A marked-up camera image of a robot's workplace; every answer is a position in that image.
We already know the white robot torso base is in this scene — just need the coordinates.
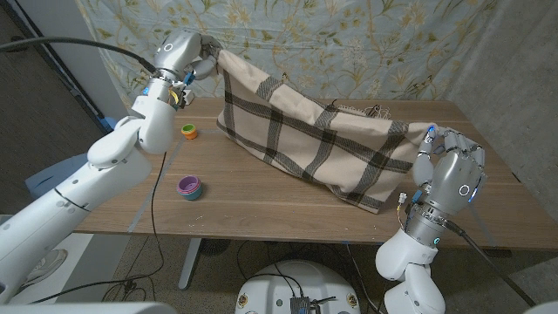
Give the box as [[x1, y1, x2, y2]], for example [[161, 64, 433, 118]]
[[235, 260, 362, 314]]

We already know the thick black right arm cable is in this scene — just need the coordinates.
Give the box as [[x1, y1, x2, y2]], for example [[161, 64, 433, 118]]
[[443, 219, 538, 309]]

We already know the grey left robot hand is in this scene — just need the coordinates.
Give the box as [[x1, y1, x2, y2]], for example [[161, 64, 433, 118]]
[[153, 29, 224, 85]]

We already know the small black electronics box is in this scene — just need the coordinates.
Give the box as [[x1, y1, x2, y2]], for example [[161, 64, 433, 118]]
[[289, 296, 322, 314]]

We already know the grey metal table leg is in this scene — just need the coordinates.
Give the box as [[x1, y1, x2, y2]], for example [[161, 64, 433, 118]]
[[178, 237, 204, 290]]

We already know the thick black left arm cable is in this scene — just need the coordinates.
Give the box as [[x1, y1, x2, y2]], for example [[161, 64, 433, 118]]
[[0, 36, 159, 75]]

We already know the floral printed backdrop cloth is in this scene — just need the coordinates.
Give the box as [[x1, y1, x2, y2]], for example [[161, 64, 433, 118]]
[[76, 0, 498, 127]]

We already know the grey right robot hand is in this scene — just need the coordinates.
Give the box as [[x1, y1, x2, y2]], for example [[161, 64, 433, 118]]
[[412, 125, 487, 217]]

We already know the beige plaid fringed scarf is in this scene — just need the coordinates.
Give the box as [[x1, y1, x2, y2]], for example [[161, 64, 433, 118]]
[[215, 47, 438, 215]]

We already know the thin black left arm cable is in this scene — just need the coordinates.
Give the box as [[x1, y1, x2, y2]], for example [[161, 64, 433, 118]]
[[28, 151, 168, 305]]

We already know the blue padded stool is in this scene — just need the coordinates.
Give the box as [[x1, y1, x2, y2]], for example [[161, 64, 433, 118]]
[[24, 153, 96, 200]]

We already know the grey sneaker shoe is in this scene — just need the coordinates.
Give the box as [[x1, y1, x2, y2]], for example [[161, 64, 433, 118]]
[[24, 248, 69, 287]]

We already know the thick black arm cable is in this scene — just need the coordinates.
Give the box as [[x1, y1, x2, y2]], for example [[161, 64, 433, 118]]
[[0, 36, 159, 75], [443, 219, 538, 309]]

